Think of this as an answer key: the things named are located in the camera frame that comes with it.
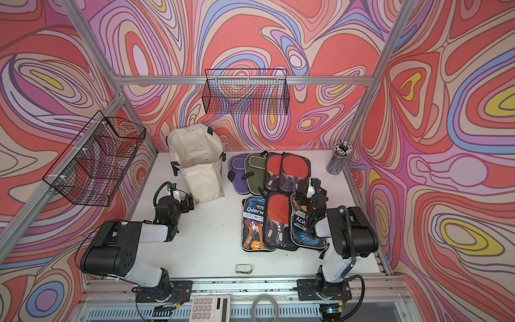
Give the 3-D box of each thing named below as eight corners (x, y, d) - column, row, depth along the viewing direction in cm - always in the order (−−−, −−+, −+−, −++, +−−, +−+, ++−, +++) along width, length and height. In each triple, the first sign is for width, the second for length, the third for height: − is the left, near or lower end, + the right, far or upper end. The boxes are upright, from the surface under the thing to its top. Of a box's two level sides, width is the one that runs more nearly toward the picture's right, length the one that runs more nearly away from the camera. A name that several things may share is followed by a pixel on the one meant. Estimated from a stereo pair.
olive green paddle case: (242, 196, 101) (241, 191, 98) (244, 155, 119) (244, 150, 116) (267, 196, 101) (267, 191, 98) (266, 155, 119) (266, 150, 116)
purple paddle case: (225, 194, 103) (224, 190, 100) (230, 157, 120) (229, 152, 117) (249, 194, 103) (248, 190, 100) (250, 157, 120) (250, 152, 117)
